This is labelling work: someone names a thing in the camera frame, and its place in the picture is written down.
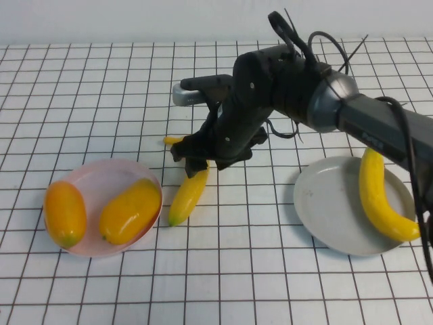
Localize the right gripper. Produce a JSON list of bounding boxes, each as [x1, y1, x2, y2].
[[170, 97, 271, 179]]

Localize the yellow plastic banana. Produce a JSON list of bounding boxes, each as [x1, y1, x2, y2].
[[162, 135, 210, 227], [359, 147, 422, 242]]

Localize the yellow-orange plastic mango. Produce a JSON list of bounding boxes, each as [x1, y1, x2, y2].
[[99, 178, 162, 246]]

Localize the deep orange plastic mango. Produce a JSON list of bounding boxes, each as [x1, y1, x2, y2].
[[43, 181, 87, 250]]

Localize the pink round plate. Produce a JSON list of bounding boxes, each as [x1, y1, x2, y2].
[[43, 159, 164, 259]]

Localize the grey round plate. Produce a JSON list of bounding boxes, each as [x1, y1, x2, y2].
[[292, 155, 416, 257]]

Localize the white grid pattern tablecloth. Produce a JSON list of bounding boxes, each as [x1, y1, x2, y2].
[[0, 36, 433, 325]]

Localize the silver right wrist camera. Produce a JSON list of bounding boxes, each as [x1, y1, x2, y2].
[[171, 74, 237, 106]]

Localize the black right arm strap loop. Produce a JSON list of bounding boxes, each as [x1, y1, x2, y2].
[[268, 11, 325, 65]]

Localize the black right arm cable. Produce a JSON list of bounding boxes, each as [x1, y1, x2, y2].
[[373, 96, 433, 285]]

